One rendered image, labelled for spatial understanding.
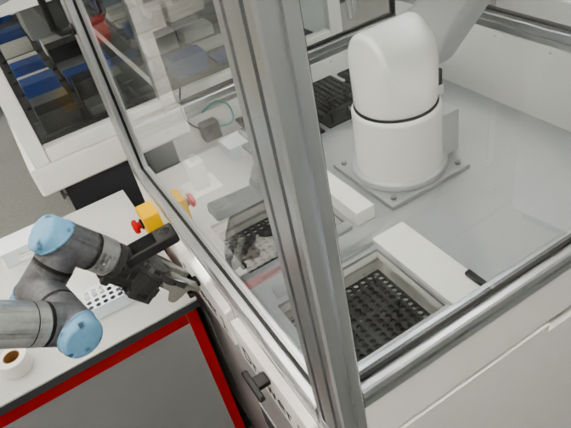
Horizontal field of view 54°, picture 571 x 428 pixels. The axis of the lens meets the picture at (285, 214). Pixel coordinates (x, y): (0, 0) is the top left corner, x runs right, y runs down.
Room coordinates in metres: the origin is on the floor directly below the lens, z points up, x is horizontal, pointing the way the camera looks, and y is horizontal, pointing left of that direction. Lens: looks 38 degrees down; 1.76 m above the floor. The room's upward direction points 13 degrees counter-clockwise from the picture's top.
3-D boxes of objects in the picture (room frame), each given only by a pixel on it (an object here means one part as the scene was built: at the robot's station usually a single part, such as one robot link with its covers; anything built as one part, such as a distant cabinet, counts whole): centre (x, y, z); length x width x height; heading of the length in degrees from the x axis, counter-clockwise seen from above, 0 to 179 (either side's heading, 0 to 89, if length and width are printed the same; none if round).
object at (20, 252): (1.36, 0.77, 0.79); 0.13 x 0.09 x 0.05; 112
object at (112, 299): (1.07, 0.49, 0.78); 0.12 x 0.08 x 0.04; 111
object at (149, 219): (1.22, 0.36, 0.88); 0.07 x 0.05 x 0.07; 23
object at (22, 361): (0.92, 0.69, 0.78); 0.07 x 0.07 x 0.04
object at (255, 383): (0.62, 0.11, 0.91); 0.07 x 0.04 x 0.01; 23
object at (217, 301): (0.92, 0.21, 0.87); 0.29 x 0.02 x 0.11; 23
